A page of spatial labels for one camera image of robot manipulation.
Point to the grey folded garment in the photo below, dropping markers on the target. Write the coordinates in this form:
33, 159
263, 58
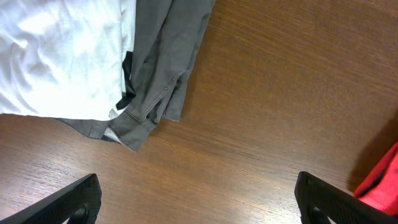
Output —
167, 39

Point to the white folded shirt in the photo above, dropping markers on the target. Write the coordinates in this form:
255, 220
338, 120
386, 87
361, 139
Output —
67, 58

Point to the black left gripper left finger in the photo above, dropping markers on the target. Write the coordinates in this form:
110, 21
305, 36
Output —
78, 202

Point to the black leggings with pink waistband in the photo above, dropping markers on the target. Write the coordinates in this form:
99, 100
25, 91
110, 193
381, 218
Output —
379, 188

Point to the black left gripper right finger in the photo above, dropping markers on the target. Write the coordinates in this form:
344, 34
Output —
320, 202

